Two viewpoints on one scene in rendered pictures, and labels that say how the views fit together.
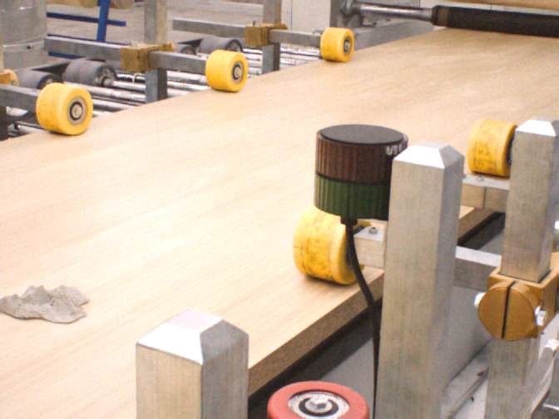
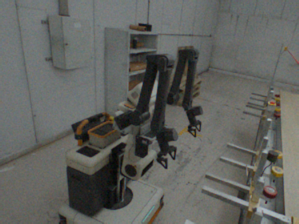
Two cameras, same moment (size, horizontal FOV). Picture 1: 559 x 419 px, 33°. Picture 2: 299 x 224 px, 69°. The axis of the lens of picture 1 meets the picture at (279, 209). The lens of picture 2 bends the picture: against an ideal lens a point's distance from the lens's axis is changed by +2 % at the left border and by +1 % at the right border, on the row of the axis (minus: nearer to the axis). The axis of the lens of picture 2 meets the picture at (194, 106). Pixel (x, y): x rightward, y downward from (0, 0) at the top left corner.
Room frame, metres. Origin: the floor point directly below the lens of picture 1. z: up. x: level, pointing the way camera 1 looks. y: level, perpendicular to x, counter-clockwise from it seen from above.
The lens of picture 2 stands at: (1.57, -0.81, 1.78)
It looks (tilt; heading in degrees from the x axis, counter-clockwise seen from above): 21 degrees down; 167
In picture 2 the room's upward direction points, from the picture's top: 9 degrees clockwise
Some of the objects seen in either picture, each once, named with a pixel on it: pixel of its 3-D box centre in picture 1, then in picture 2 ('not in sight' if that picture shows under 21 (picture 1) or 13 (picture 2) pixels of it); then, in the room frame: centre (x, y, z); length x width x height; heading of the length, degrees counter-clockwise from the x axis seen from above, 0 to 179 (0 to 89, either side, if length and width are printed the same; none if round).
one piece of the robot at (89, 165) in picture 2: not in sight; (107, 164); (0.01, -1.11, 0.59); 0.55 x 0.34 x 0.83; 149
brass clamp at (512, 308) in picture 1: (528, 289); (253, 206); (0.82, -0.23, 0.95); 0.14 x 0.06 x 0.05; 149
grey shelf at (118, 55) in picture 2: not in sight; (132, 75); (-2.37, -1.13, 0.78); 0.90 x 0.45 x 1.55; 149
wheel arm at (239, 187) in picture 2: not in sight; (236, 186); (0.56, -0.21, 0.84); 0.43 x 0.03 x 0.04; 59
